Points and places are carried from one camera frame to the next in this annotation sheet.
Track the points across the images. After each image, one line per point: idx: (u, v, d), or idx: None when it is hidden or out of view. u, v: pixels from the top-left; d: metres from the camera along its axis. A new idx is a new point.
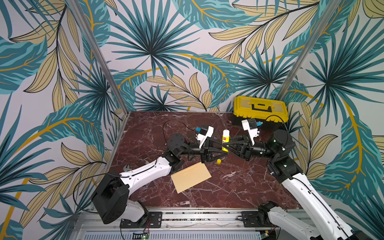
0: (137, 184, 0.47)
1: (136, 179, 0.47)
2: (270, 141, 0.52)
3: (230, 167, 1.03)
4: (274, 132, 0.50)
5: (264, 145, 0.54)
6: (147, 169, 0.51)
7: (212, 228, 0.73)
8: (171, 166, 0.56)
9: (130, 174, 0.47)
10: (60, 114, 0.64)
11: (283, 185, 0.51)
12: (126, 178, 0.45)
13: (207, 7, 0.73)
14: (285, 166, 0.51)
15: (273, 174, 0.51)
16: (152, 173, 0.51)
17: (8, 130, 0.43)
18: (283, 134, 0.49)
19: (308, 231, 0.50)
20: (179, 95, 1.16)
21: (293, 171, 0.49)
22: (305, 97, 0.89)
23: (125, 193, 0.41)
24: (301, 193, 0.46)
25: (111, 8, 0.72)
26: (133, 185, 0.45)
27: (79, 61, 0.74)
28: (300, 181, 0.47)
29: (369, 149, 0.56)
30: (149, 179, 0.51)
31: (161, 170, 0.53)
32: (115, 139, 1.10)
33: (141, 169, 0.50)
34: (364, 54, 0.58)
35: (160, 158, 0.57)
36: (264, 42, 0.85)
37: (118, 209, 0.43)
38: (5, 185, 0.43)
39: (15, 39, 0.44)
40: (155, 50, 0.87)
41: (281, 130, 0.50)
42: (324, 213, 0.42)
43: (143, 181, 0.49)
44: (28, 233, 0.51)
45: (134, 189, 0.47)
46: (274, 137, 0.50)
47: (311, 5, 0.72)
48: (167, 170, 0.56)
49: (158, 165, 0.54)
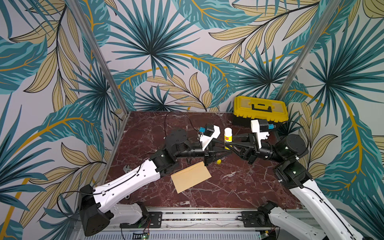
0: (113, 200, 0.42)
1: (111, 194, 0.41)
2: (280, 146, 0.46)
3: (230, 167, 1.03)
4: (287, 137, 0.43)
5: (271, 147, 0.51)
6: (126, 180, 0.44)
7: (212, 228, 0.73)
8: (159, 172, 0.47)
9: (105, 189, 0.42)
10: (60, 114, 0.64)
11: (291, 191, 0.47)
12: (98, 195, 0.40)
13: (207, 7, 0.73)
14: (294, 172, 0.47)
15: (282, 180, 0.47)
16: (133, 184, 0.44)
17: (8, 130, 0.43)
18: (298, 140, 0.43)
19: (313, 234, 0.50)
20: (179, 95, 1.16)
21: (302, 178, 0.46)
22: (305, 96, 0.89)
23: (98, 212, 0.40)
24: (312, 202, 0.43)
25: (111, 8, 0.72)
26: (105, 203, 0.40)
27: (79, 61, 0.74)
28: (312, 190, 0.44)
29: (368, 149, 0.56)
30: (132, 191, 0.46)
31: (145, 178, 0.45)
32: (115, 139, 1.10)
33: (120, 180, 0.44)
34: (364, 54, 0.58)
35: (145, 163, 0.48)
36: (264, 42, 0.85)
37: (98, 222, 0.41)
38: (5, 185, 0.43)
39: (16, 39, 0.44)
40: (155, 50, 0.87)
41: (295, 135, 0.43)
42: (337, 222, 0.40)
43: (121, 195, 0.43)
44: (28, 233, 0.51)
45: (111, 204, 0.42)
46: (286, 143, 0.43)
47: (311, 5, 0.72)
48: (155, 176, 0.47)
49: (141, 172, 0.46)
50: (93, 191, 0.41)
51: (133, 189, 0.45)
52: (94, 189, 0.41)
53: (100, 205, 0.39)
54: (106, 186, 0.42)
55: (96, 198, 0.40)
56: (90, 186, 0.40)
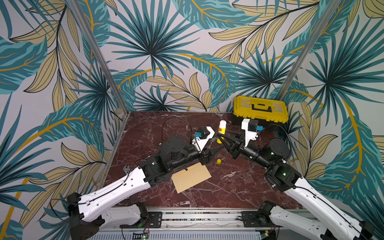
0: (99, 210, 0.41)
1: (95, 204, 0.40)
2: (265, 151, 0.47)
3: (230, 167, 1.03)
4: (271, 142, 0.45)
5: (257, 149, 0.50)
6: (112, 189, 0.42)
7: (212, 228, 0.74)
8: (147, 181, 0.44)
9: (90, 199, 0.40)
10: (60, 114, 0.64)
11: (286, 193, 0.48)
12: (84, 204, 0.40)
13: (207, 7, 0.73)
14: (284, 175, 0.48)
15: (274, 185, 0.48)
16: (118, 194, 0.42)
17: (8, 130, 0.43)
18: (279, 143, 0.44)
19: (315, 229, 0.50)
20: (179, 95, 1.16)
21: (292, 178, 0.47)
22: (305, 96, 0.89)
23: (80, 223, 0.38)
24: (308, 199, 0.44)
25: (111, 8, 0.72)
26: (90, 212, 0.39)
27: (79, 61, 0.74)
28: (303, 188, 0.46)
29: (368, 149, 0.56)
30: (121, 199, 0.44)
31: (131, 188, 0.43)
32: (115, 139, 1.10)
33: (106, 189, 0.42)
34: (363, 55, 0.58)
35: (133, 172, 0.45)
36: (264, 42, 0.85)
37: (84, 231, 0.40)
38: (5, 185, 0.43)
39: (15, 39, 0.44)
40: (156, 50, 0.87)
41: (277, 139, 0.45)
42: (334, 214, 0.42)
43: (107, 204, 0.41)
44: (28, 233, 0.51)
45: (98, 213, 0.41)
46: (272, 149, 0.44)
47: (311, 5, 0.72)
48: (143, 186, 0.44)
49: (128, 182, 0.43)
50: (79, 200, 0.40)
51: (119, 198, 0.43)
52: (81, 198, 0.41)
53: (83, 215, 0.38)
54: (92, 195, 0.41)
55: (80, 208, 0.39)
56: (75, 196, 0.42)
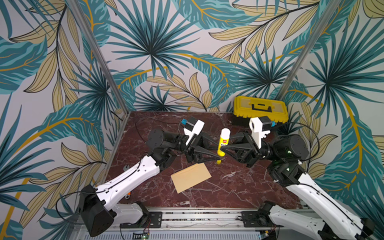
0: (117, 197, 0.43)
1: (114, 190, 0.42)
2: (281, 148, 0.41)
3: (230, 167, 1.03)
4: (289, 141, 0.41)
5: (268, 146, 0.44)
6: (127, 176, 0.45)
7: (212, 228, 0.73)
8: (158, 166, 0.49)
9: (107, 187, 0.42)
10: (60, 114, 0.64)
11: (287, 189, 0.46)
12: (102, 192, 0.41)
13: (207, 7, 0.73)
14: (287, 169, 0.45)
15: (277, 180, 0.46)
16: (134, 179, 0.45)
17: (8, 130, 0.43)
18: (299, 142, 0.39)
19: (313, 225, 0.50)
20: (179, 95, 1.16)
21: (295, 173, 0.45)
22: (305, 96, 0.89)
23: (104, 209, 0.40)
24: (311, 196, 0.42)
25: (111, 8, 0.72)
26: (110, 199, 0.41)
27: (79, 61, 0.74)
28: (307, 184, 0.44)
29: (368, 149, 0.56)
30: (134, 186, 0.47)
31: (145, 173, 0.47)
32: (115, 139, 1.10)
33: (122, 177, 0.44)
34: (363, 55, 0.58)
35: (144, 159, 0.49)
36: (264, 42, 0.85)
37: (103, 221, 0.41)
38: (5, 185, 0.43)
39: (16, 39, 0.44)
40: (155, 50, 0.87)
41: (296, 136, 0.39)
42: (337, 212, 0.40)
43: (124, 190, 0.44)
44: (28, 233, 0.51)
45: (114, 202, 0.43)
46: (289, 148, 0.39)
47: (311, 5, 0.72)
48: (155, 170, 0.49)
49: (142, 168, 0.47)
50: (97, 190, 0.41)
51: (135, 184, 0.46)
52: (97, 187, 0.42)
53: (105, 201, 0.40)
54: (109, 184, 0.43)
55: (99, 196, 0.40)
56: (92, 186, 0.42)
